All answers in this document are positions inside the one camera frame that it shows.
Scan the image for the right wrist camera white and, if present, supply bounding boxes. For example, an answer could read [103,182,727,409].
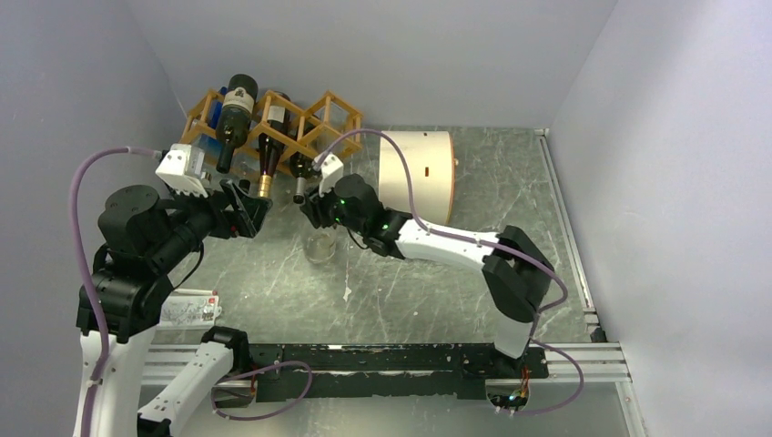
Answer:
[313,153,344,197]

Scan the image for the dark green bottle silver cap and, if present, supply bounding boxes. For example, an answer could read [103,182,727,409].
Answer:
[289,152,320,205]

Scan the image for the clear glass bottle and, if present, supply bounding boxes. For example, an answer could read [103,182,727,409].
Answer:
[304,228,337,264]

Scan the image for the cream cylindrical drum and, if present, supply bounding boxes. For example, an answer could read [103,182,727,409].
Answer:
[378,131,456,225]

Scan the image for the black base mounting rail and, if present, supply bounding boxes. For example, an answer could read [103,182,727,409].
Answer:
[226,343,549,402]

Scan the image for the dark bottle gold foil neck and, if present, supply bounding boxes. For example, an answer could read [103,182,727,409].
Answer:
[258,101,290,198]

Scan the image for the dark green labelled wine bottle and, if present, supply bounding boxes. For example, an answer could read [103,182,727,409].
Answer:
[216,74,259,174]

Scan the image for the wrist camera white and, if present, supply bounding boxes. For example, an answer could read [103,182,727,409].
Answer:
[155,143,208,198]
[313,153,344,197]

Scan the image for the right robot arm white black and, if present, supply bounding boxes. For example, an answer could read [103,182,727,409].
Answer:
[300,175,554,377]

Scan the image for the wooden hexagonal wine rack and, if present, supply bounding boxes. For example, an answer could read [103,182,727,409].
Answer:
[179,88,363,175]

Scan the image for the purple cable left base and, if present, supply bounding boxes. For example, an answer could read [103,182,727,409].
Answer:
[210,361,314,422]

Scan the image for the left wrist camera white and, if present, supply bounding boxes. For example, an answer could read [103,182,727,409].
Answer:
[155,143,208,198]

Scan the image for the white paper card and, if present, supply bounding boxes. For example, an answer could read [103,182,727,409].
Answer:
[157,289,222,330]

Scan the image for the blue glass bottle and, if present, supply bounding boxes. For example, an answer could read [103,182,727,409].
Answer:
[198,99,222,156]

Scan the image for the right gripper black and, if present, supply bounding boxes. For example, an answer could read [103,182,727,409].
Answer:
[300,175,367,238]

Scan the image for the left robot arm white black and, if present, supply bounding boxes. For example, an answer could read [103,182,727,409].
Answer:
[74,180,272,436]

